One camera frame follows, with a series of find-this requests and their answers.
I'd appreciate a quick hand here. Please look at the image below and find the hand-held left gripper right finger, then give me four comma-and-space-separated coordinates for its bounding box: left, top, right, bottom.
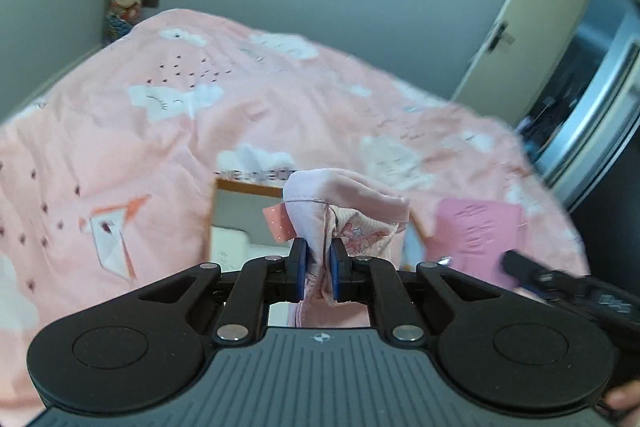
329, 238, 506, 345

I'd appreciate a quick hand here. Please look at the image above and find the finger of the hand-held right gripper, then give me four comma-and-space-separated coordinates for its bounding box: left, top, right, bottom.
501, 249, 556, 297

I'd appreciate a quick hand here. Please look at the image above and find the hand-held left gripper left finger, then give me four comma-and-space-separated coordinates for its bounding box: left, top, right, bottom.
125, 237, 308, 345

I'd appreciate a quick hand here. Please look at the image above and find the pink cloth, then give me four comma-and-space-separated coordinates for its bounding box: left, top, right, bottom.
429, 199, 526, 289

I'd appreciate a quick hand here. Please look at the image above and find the pink child garment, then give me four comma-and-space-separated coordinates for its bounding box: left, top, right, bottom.
262, 169, 411, 330

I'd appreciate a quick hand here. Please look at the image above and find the white booklet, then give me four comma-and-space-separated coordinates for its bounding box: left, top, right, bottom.
210, 227, 251, 275

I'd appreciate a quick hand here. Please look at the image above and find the person's right hand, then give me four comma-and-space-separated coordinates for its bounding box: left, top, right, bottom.
601, 384, 640, 421

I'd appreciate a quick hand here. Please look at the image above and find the pink cloud print blanket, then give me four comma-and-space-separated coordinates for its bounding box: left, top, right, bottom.
0, 9, 591, 413

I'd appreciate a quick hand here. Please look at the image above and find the white door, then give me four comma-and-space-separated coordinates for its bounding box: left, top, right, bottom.
452, 0, 596, 128

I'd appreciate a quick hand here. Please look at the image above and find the silver door frame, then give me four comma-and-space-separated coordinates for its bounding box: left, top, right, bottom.
540, 0, 640, 210

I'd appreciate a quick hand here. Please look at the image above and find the black door handle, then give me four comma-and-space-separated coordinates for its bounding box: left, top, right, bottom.
487, 22, 516, 54

